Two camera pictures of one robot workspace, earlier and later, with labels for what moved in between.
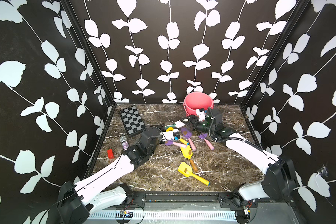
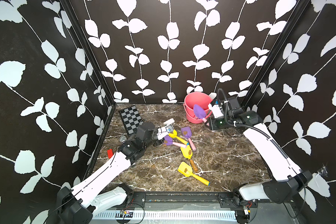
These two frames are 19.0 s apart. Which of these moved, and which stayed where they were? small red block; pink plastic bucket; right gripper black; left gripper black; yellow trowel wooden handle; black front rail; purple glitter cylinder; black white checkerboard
Moved: left gripper black; right gripper black
Stayed: purple glitter cylinder; black white checkerboard; small red block; yellow trowel wooden handle; pink plastic bucket; black front rail
